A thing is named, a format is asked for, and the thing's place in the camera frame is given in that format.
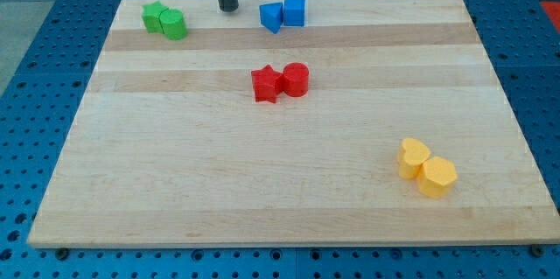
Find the blue triangle block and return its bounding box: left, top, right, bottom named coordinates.
left=259, top=3, right=284, bottom=34

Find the blue cube block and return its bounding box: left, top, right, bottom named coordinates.
left=283, top=0, right=306, bottom=27

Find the red cylinder block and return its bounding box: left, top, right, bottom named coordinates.
left=283, top=62, right=309, bottom=97

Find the yellow heart block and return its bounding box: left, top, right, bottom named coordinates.
left=397, top=137, right=431, bottom=179

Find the wooden board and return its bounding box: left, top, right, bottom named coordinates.
left=27, top=0, right=559, bottom=248

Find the red star block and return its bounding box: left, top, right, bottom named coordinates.
left=251, top=65, right=284, bottom=103

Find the green cylinder block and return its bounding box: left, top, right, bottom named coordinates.
left=159, top=9, right=188, bottom=40

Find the green star block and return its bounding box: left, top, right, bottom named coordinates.
left=142, top=1, right=169, bottom=33

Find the yellow hexagon block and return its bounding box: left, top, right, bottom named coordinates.
left=416, top=157, right=458, bottom=199

